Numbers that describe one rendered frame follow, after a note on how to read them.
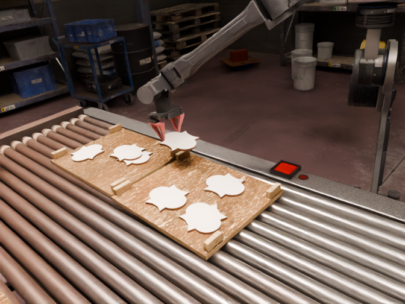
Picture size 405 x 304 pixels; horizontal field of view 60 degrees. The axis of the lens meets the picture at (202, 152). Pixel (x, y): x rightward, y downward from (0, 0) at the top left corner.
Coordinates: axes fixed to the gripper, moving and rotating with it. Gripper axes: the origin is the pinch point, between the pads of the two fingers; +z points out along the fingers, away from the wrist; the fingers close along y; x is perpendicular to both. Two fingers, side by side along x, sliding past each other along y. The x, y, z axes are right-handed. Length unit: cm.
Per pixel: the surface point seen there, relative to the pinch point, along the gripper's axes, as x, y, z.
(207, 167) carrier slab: -11.2, 4.0, 12.2
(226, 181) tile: -23.1, 0.9, 12.9
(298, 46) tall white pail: 209, 417, 45
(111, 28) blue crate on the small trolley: 300, 164, -33
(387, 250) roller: -70, 5, 22
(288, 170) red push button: -33.1, 19.9, 15.8
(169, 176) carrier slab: -4.9, -7.6, 11.3
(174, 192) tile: -14.3, -13.4, 11.7
